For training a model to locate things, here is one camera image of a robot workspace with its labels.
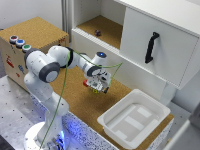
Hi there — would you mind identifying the red button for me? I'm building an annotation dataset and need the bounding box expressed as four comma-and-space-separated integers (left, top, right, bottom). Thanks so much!
9, 35, 19, 45

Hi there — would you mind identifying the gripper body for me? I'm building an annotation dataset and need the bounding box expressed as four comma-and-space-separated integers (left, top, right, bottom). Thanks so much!
89, 68, 112, 93

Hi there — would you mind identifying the blue button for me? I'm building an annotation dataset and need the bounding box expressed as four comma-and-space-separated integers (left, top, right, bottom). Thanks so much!
15, 38, 26, 49

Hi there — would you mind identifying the white sliding door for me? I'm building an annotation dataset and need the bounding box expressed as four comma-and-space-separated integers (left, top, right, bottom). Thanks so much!
118, 6, 200, 91

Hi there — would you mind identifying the wooden drawer box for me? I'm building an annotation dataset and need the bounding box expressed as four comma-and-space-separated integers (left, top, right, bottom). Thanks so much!
0, 16, 71, 92

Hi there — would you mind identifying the black door handle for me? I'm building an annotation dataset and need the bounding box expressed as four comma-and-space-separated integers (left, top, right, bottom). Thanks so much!
144, 31, 160, 65

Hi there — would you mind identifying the green button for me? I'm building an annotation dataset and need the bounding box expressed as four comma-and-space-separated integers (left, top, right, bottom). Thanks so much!
21, 43, 32, 54

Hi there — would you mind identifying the white plastic box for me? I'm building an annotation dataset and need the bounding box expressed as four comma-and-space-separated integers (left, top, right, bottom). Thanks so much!
96, 88, 172, 150

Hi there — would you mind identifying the white cabinet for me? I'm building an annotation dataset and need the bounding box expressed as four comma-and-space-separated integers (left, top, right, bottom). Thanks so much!
70, 0, 200, 108

